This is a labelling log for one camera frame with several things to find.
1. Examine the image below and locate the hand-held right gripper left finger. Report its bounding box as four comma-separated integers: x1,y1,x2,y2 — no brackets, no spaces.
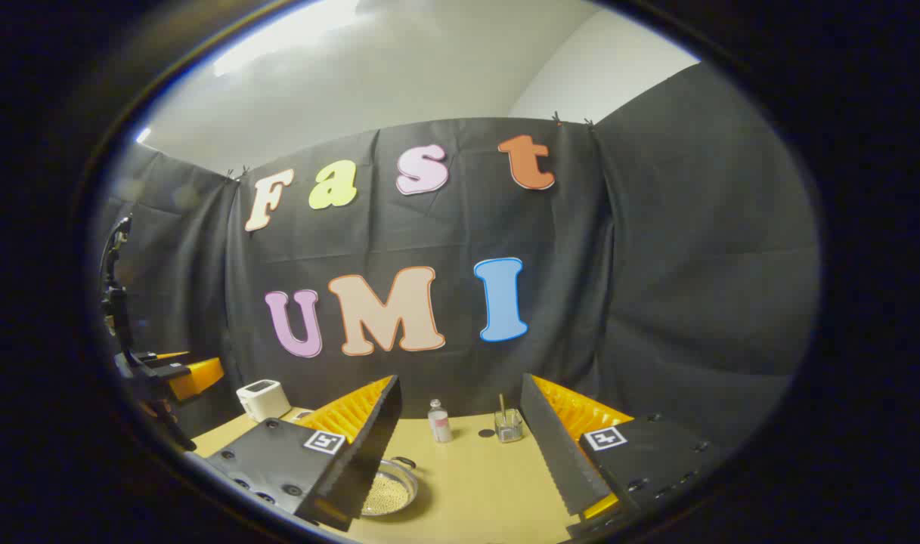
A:
203,374,402,532

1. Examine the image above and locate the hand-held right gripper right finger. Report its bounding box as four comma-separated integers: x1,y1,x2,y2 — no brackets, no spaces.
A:
520,373,725,530

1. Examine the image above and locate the pile of yellow soybeans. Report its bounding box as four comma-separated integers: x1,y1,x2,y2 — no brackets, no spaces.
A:
363,472,414,516

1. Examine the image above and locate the stainless steel pot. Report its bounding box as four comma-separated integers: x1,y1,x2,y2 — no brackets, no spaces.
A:
361,456,420,518

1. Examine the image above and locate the small clear holder cup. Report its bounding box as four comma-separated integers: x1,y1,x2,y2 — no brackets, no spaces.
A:
494,408,524,444

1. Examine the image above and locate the white toaster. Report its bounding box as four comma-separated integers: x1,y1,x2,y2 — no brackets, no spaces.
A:
236,379,292,422

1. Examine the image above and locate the clear bottle with white label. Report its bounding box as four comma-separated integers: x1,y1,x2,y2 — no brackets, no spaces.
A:
428,399,454,444

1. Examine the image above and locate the black backdrop cloth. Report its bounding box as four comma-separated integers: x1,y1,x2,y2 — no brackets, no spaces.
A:
89,60,822,443

